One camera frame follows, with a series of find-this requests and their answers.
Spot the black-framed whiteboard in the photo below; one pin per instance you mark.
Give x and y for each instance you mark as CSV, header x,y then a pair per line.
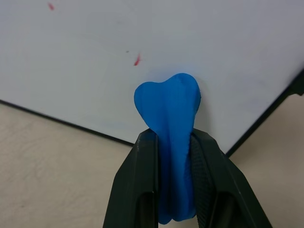
x,y
118,59

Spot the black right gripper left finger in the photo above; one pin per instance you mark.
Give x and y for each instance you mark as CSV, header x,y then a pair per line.
x,y
133,180

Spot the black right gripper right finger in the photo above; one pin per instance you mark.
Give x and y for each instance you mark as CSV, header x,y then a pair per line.
x,y
213,180

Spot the blue cloth eraser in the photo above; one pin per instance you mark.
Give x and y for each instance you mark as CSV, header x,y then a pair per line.
x,y
169,123

